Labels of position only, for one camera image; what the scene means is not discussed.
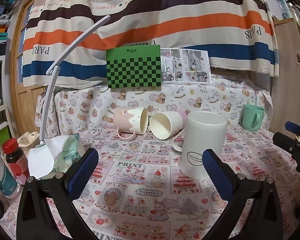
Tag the striped Hermes Paris fabric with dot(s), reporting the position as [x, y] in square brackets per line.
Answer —
[237, 34]

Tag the printed bear tablecloth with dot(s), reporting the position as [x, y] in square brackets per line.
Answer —
[138, 191]

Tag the pink cream drip mug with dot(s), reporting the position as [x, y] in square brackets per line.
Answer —
[130, 122]

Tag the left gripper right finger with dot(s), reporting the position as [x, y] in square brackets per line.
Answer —
[264, 219]

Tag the white mug with oval logo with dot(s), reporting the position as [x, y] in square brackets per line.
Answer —
[203, 130]

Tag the comic strip printed card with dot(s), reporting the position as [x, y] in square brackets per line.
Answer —
[185, 65]

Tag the mint green plastic mug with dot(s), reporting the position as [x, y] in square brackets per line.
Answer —
[252, 117]

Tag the red cap dark bottle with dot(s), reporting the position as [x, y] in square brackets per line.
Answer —
[16, 159]

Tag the cream plastic holder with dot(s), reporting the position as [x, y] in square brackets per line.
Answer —
[28, 141]

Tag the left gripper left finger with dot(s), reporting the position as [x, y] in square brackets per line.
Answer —
[35, 219]

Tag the green black checkered box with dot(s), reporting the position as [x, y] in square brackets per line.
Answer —
[133, 66]

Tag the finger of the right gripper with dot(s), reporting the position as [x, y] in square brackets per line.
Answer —
[292, 127]

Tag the green tissue pack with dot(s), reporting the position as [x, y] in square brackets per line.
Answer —
[55, 155]

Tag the cream cup with pink base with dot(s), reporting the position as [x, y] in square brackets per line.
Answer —
[163, 125]

